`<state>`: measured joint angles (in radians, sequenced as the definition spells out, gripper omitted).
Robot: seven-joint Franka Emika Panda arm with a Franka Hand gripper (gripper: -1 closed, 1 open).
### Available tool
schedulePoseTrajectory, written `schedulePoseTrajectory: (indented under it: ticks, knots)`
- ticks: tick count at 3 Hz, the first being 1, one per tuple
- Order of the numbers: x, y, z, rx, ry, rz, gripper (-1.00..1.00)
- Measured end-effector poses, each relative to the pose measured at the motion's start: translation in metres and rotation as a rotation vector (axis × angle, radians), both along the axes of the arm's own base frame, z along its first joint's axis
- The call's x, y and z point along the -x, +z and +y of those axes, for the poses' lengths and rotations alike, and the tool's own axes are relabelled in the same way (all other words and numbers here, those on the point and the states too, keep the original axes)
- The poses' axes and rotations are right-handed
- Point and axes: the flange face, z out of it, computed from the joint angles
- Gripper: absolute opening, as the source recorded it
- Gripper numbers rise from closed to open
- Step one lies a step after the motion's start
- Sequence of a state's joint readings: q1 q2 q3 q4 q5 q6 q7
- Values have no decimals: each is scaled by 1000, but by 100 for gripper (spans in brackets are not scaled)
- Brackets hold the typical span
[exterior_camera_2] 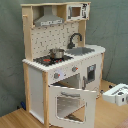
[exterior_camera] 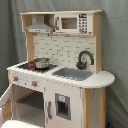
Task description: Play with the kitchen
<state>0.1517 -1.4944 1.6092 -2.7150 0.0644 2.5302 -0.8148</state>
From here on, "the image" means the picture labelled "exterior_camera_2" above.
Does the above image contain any oven knob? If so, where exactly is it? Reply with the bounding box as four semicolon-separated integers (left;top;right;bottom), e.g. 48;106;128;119
54;73;60;79
72;66;78;72

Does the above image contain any right oven knob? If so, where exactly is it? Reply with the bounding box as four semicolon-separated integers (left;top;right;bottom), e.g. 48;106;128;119
72;66;78;72

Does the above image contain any left oven knob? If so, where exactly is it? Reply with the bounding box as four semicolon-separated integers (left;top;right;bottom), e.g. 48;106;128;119
54;73;60;79

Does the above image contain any small metal pot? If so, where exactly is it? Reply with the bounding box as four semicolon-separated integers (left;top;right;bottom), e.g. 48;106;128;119
49;49;65;59

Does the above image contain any white oven door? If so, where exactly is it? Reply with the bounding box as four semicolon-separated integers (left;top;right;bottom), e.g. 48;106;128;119
49;86;97;128

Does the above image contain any grey range hood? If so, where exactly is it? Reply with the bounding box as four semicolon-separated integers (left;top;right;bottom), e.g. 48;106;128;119
34;6;64;27

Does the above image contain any black stovetop with red burners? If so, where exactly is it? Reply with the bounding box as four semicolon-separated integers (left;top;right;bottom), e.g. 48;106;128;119
34;55;71;66

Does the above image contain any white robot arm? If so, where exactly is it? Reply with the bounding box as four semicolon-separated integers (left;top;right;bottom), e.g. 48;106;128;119
102;84;128;106

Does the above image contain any white cabinet door with dispenser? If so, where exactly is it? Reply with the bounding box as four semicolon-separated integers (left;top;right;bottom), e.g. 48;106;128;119
81;55;102;91

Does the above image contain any toy microwave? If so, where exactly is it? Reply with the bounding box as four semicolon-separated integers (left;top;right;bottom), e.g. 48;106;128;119
67;3;89;21

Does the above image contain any black toy faucet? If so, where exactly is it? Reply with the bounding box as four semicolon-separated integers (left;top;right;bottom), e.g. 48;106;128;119
67;33;82;49

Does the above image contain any wooden toy kitchen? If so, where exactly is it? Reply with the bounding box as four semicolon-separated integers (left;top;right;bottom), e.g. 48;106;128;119
22;2;105;128

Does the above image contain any grey sink basin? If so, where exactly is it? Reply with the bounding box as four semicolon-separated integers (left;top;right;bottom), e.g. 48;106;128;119
67;47;94;56

